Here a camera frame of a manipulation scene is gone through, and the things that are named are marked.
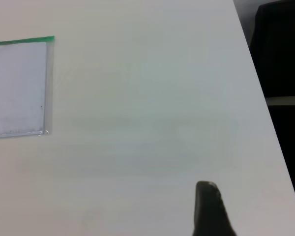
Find black object with white band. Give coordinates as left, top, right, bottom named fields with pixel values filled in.
left=250, top=0, right=295, bottom=222

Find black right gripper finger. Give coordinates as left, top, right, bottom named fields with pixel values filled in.
left=191, top=181, right=237, bottom=236

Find clear zip bag green strip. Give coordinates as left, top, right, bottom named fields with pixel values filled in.
left=0, top=35, right=56, bottom=140

